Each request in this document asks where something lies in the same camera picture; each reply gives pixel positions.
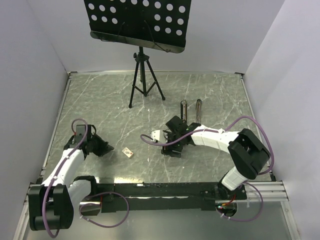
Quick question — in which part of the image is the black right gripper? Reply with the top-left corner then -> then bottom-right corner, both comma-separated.
161,130 -> 184,159

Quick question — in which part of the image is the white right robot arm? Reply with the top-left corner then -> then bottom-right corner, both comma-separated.
161,116 -> 271,199

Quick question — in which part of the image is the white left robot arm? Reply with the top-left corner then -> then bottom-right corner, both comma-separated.
28,124 -> 114,232

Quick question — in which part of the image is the black tripod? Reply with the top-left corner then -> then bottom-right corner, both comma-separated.
128,46 -> 166,109

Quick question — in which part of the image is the black perforated music stand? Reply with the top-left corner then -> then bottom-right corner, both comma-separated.
84,0 -> 192,54

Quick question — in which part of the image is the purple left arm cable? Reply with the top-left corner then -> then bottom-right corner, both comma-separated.
41,118 -> 90,238

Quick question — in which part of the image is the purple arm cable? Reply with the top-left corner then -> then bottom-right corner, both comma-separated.
41,118 -> 90,238
139,116 -> 275,176

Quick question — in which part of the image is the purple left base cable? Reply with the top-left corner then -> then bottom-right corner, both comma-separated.
78,191 -> 130,229

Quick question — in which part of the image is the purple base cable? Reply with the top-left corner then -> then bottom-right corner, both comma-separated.
216,182 -> 265,223
78,191 -> 130,229

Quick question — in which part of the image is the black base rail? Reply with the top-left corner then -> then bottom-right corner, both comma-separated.
72,182 -> 247,213

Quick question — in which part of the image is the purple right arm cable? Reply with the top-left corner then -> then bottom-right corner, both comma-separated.
139,116 -> 275,176

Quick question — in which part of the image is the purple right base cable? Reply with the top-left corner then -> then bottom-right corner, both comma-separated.
216,182 -> 265,223

